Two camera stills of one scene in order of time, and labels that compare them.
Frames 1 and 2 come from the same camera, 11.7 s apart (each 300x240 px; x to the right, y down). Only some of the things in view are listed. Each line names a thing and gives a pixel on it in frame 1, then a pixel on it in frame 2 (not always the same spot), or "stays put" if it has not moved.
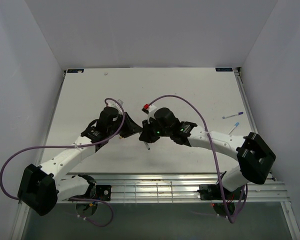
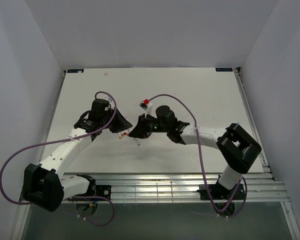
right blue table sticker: x=224 y=69 stays put
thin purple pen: x=238 y=114 -> x=137 y=142
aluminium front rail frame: x=184 y=188 stays put
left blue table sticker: x=75 y=70 stays put
